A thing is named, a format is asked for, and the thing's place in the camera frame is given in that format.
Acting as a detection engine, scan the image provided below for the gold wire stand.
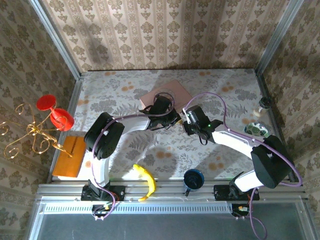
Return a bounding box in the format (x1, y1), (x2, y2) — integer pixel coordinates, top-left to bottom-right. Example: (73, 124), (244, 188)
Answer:
(0, 103), (73, 160)

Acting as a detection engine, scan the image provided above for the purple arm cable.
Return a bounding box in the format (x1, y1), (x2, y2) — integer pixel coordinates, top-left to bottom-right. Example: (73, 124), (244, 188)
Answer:
(184, 91), (303, 240)
(91, 99), (176, 222)

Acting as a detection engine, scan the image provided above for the white slotted cable duct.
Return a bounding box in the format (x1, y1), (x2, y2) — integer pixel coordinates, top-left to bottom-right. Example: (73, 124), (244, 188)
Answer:
(41, 202), (233, 215)

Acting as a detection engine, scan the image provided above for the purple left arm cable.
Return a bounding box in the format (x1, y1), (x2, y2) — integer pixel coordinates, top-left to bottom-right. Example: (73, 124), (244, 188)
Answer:
(91, 99), (176, 222)

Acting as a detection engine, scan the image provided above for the green leaf patterned bowl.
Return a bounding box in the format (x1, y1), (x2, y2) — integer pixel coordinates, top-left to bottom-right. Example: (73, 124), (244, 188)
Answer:
(244, 121), (270, 139)

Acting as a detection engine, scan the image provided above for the yellow banana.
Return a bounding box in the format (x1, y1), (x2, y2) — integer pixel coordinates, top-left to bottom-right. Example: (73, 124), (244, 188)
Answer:
(132, 163), (157, 202)

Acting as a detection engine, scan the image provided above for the blue mug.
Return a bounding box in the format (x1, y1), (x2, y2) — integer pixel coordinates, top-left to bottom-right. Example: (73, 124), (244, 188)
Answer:
(183, 168), (205, 196)

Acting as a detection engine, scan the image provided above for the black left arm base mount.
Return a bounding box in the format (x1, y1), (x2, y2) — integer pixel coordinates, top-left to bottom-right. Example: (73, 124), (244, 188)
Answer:
(81, 184), (126, 202)

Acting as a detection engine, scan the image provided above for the orange wooden block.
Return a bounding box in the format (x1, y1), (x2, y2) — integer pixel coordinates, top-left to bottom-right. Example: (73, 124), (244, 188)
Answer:
(52, 136), (87, 178)

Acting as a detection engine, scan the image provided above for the pink rectangular tray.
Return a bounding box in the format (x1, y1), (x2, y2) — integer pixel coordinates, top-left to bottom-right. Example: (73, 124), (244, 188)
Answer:
(139, 79), (193, 113)

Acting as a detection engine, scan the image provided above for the red plastic goblet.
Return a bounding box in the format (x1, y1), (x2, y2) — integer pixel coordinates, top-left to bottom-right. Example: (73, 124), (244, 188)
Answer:
(36, 94), (75, 132)

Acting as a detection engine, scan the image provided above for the clear glass bowl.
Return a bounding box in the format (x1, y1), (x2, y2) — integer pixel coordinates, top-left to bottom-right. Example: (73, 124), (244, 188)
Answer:
(153, 86), (176, 102)

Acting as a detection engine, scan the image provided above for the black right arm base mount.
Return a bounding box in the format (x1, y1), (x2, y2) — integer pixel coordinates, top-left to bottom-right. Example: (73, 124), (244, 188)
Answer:
(213, 184), (260, 202)

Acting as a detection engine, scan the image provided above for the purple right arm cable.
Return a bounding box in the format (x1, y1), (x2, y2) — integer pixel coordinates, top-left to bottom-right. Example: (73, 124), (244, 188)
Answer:
(184, 91), (303, 240)

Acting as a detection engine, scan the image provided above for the aluminium frame post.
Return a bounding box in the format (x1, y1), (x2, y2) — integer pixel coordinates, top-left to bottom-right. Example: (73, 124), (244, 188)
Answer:
(28, 0), (85, 80)
(255, 0), (305, 74)

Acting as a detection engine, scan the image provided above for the aluminium frame rail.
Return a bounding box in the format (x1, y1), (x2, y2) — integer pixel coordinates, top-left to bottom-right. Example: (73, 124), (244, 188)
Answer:
(37, 183), (307, 201)

